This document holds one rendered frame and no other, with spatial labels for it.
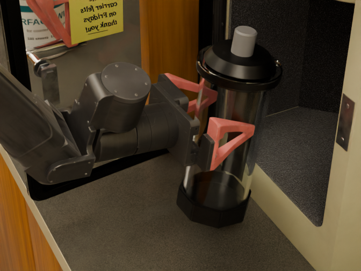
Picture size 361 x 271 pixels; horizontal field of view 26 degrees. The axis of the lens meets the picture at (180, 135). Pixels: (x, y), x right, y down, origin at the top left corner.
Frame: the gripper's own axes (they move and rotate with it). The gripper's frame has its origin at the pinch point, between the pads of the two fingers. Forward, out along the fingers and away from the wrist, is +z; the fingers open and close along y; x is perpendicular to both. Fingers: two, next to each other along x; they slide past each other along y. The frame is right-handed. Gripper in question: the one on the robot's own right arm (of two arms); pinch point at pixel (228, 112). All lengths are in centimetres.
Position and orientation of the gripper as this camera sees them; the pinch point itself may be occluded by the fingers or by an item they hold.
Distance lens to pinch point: 101.6
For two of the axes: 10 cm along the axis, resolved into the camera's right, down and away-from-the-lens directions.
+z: 8.6, -1.7, 4.7
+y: -4.9, -5.2, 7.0
